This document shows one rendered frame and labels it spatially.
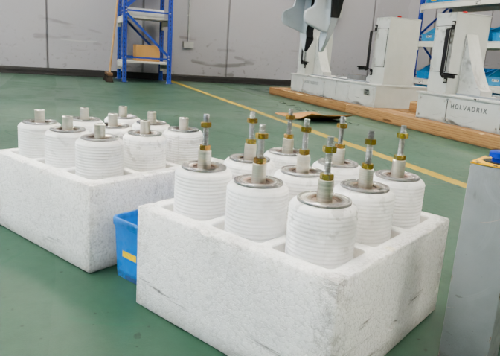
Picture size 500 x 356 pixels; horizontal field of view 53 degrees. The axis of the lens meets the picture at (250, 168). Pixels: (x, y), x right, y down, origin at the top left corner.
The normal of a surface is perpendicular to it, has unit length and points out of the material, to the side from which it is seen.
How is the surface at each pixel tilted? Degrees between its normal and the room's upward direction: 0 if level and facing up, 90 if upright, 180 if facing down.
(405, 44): 90
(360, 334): 90
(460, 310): 90
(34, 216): 90
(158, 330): 0
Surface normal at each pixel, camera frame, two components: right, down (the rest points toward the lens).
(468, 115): -0.93, 0.02
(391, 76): 0.35, 0.23
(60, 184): -0.63, 0.13
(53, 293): 0.07, -0.97
